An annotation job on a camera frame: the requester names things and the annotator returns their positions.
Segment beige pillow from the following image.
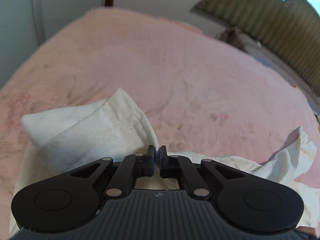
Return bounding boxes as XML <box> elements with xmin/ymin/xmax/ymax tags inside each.
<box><xmin>216</xmin><ymin>26</ymin><xmax>298</xmax><ymax>81</ymax></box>

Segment white wardrobe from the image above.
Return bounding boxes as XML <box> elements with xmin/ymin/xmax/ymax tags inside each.
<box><xmin>1</xmin><ymin>0</ymin><xmax>114</xmax><ymax>86</ymax></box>

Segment pink bed blanket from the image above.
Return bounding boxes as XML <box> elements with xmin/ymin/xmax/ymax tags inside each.
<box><xmin>1</xmin><ymin>8</ymin><xmax>319</xmax><ymax>239</ymax></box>

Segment white pants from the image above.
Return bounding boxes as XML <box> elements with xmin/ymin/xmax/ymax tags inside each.
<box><xmin>15</xmin><ymin>89</ymin><xmax>319</xmax><ymax>228</ymax></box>

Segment olive green headboard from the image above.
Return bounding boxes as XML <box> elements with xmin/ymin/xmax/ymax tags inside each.
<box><xmin>192</xmin><ymin>0</ymin><xmax>319</xmax><ymax>95</ymax></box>

